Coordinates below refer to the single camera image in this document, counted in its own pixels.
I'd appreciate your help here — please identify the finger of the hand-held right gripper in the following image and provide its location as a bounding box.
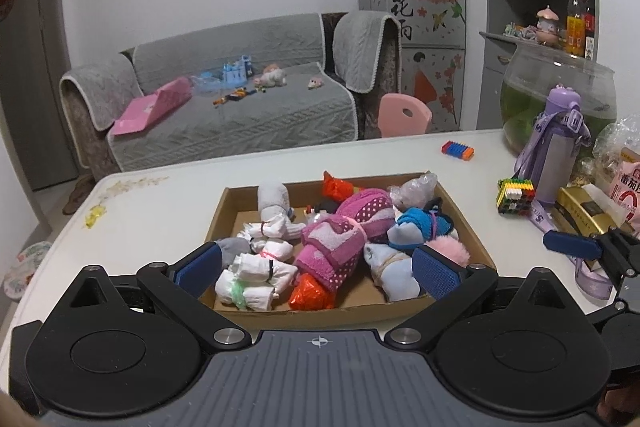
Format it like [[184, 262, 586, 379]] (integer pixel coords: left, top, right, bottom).
[[542, 227, 640, 289], [582, 289, 640, 328]]

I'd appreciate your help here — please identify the white and green sock bundle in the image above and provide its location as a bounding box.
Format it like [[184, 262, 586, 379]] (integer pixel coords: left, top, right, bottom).
[[215, 272, 281, 312]]

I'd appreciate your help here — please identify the grey sofa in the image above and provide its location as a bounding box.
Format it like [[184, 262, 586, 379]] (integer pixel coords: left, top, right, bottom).
[[59, 12, 405, 172]]

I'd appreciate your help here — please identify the pink fluffy ball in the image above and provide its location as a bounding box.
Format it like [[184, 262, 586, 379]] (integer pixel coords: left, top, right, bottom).
[[427, 237, 473, 268]]

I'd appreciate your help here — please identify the clear blue toy bag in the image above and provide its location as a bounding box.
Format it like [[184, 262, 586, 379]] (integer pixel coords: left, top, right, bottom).
[[189, 72, 223, 94]]

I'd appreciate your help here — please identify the blue toy castle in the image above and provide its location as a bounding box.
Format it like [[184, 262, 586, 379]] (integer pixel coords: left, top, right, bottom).
[[221, 55, 253, 84]]

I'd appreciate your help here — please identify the shallow cardboard box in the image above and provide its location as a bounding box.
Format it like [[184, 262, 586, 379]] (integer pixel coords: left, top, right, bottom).
[[199, 170, 497, 330]]

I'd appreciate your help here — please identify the orange mesh bundle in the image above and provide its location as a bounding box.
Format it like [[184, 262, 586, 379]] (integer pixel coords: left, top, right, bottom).
[[289, 274, 335, 312], [321, 171, 358, 202]]

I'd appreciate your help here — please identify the colourful block cube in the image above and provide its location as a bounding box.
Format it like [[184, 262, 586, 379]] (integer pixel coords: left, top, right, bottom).
[[497, 178, 537, 217]]

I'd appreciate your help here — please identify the white sock bundle red tie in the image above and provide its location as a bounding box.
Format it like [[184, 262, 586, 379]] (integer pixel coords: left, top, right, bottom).
[[250, 237, 295, 260]]

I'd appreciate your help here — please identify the light blue sock bundle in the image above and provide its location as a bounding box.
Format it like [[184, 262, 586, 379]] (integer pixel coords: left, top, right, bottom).
[[364, 243, 423, 303]]

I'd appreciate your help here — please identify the pink snack packet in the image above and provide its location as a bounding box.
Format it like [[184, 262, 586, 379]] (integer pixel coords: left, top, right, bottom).
[[612, 147, 640, 230]]

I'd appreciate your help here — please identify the patterned slipper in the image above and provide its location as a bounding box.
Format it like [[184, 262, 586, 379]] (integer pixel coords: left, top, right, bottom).
[[4, 241, 53, 303]]

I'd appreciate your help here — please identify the dark door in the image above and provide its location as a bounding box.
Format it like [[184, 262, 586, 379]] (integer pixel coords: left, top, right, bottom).
[[0, 0, 81, 192]]

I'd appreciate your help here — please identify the brown slipper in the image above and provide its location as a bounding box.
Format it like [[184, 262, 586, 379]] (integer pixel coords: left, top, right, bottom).
[[62, 174, 96, 215]]

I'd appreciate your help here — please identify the small colourful block strip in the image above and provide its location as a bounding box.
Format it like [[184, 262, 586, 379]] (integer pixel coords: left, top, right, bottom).
[[441, 140, 476, 162]]

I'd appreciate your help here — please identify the orange and black toy gun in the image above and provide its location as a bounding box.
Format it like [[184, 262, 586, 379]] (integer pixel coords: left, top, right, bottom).
[[212, 87, 263, 106]]

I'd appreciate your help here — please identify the purple bottle strap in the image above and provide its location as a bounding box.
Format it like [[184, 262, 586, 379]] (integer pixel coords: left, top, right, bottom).
[[515, 109, 616, 300]]

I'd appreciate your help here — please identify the purple water bottle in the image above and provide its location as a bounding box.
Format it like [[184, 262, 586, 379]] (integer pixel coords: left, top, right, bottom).
[[530, 86, 592, 206]]

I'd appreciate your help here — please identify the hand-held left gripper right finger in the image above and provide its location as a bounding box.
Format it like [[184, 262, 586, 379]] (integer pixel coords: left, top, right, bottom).
[[384, 244, 581, 350]]

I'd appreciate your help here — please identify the clear plastic bag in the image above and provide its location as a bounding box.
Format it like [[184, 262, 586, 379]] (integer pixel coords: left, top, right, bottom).
[[592, 117, 640, 188]]

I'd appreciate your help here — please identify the orange drink bottle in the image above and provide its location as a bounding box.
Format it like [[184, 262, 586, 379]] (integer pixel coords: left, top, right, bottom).
[[566, 0, 587, 56]]

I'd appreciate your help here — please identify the white desktop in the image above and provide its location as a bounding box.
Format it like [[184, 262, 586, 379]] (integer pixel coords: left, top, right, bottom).
[[0, 128, 640, 358]]

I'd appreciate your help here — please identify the grey sock bundle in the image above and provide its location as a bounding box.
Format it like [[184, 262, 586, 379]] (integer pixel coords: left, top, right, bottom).
[[215, 238, 253, 258]]

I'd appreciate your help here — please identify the pink mushroom teapot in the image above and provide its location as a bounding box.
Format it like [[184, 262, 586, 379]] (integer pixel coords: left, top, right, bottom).
[[536, 5, 561, 45]]

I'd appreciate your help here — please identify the yellow gold box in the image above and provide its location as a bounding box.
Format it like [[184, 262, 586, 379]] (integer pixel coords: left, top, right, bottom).
[[552, 184, 626, 238]]

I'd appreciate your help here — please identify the dark sauce bottle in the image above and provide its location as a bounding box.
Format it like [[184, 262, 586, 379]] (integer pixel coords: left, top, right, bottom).
[[584, 0, 597, 60]]

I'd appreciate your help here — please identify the blue knit bundle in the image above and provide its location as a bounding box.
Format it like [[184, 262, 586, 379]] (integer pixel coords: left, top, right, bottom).
[[387, 206, 457, 253]]

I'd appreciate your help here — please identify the pink dotted sock bundle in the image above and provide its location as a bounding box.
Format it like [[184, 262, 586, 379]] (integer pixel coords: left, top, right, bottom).
[[292, 188, 396, 293]]

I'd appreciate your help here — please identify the fridge with flower stickers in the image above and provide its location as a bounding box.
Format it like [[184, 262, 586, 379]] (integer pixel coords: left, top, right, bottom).
[[354, 0, 468, 134]]

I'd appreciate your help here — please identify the white plush toy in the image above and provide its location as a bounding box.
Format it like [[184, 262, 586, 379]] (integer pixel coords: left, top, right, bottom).
[[252, 64, 288, 88]]

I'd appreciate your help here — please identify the bubble wrap bundle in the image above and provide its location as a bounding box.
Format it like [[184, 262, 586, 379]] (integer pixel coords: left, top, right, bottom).
[[389, 173, 438, 208]]

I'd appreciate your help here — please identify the glass fish bowl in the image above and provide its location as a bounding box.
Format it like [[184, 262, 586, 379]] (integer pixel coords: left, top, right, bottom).
[[500, 44, 617, 158]]

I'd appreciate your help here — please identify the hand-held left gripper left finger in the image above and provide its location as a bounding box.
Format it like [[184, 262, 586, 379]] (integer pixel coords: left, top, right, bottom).
[[60, 242, 253, 350]]

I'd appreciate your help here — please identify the pink plastic chair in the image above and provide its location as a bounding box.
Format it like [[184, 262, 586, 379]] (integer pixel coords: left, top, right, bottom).
[[378, 93, 433, 138]]

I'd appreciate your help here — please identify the white rolled sock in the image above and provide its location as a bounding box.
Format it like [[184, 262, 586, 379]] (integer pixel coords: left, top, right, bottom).
[[257, 183, 292, 223]]

